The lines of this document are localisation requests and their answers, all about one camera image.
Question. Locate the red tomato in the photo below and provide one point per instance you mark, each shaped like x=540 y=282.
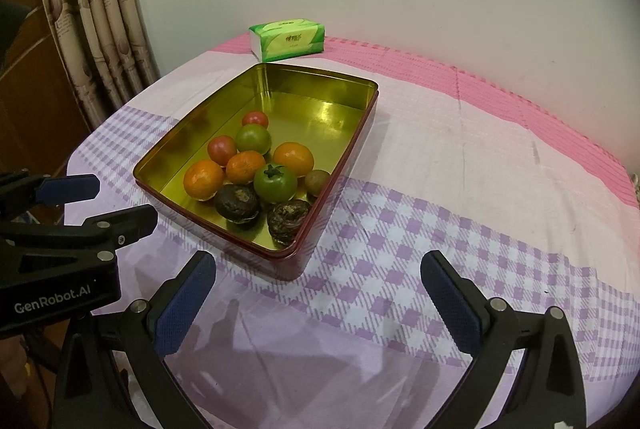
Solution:
x=255 y=119
x=222 y=149

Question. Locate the orange mandarin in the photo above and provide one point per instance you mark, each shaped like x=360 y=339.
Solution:
x=293 y=158
x=203 y=179
x=245 y=166

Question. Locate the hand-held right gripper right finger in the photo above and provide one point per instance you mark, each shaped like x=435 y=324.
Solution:
x=450 y=304

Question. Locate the pink and purple checked tablecloth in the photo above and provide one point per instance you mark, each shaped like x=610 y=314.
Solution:
x=450 y=159

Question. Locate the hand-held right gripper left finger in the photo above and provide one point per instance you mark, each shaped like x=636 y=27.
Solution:
x=185 y=309

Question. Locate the beige patterned curtain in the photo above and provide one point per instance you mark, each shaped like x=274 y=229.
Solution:
x=95 y=9

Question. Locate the brown wooden door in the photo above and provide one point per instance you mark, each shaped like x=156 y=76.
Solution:
x=30 y=99

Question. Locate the small brown-green kiwi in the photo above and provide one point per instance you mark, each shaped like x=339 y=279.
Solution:
x=317 y=180

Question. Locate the green tissue pack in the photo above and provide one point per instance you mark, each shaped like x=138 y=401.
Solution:
x=287 y=39

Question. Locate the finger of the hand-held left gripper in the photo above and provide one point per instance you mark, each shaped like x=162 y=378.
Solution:
x=120 y=224
x=70 y=189

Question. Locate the green tomato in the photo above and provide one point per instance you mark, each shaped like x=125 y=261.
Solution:
x=274 y=185
x=253 y=138

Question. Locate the dark brown wrinkled fruit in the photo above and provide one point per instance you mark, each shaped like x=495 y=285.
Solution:
x=286 y=221
x=237 y=203

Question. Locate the gold metal tin box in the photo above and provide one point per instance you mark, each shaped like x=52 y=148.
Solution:
x=320 y=109

